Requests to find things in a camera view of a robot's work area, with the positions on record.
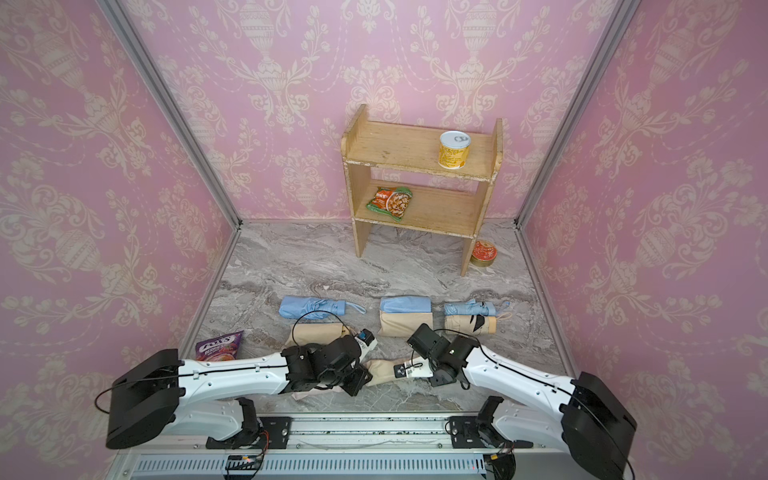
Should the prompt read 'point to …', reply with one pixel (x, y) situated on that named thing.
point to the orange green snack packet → (391, 200)
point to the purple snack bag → (219, 348)
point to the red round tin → (484, 253)
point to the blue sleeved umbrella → (295, 307)
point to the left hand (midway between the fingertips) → (372, 382)
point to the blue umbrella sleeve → (406, 304)
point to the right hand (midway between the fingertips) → (436, 356)
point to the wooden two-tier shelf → (428, 179)
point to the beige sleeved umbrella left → (315, 333)
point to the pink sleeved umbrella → (318, 390)
